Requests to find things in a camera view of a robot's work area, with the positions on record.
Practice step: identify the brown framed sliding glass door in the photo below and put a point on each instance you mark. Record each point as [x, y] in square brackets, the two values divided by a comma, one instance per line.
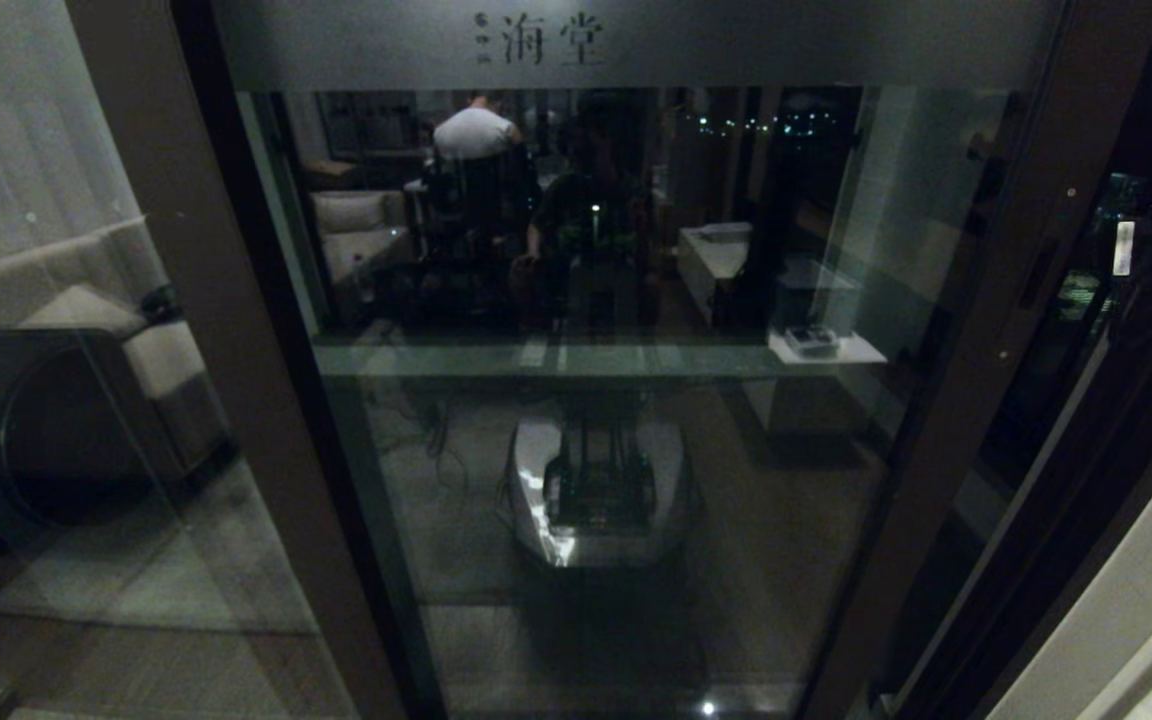
[956, 450]

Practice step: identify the dark brown door jamb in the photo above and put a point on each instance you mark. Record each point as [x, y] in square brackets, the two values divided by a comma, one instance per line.
[1056, 590]

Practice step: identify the dark green cloth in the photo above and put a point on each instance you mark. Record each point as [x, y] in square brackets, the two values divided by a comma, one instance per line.
[162, 301]

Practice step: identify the grey rug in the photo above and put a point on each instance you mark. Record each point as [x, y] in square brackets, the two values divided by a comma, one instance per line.
[166, 560]

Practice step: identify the beige sofa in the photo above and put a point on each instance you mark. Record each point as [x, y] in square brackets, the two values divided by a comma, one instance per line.
[86, 262]

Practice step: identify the beige sofa cushion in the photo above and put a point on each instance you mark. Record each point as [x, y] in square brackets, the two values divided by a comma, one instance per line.
[86, 308]

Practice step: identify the brown fixed door frame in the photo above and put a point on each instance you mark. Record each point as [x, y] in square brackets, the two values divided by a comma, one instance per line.
[236, 300]

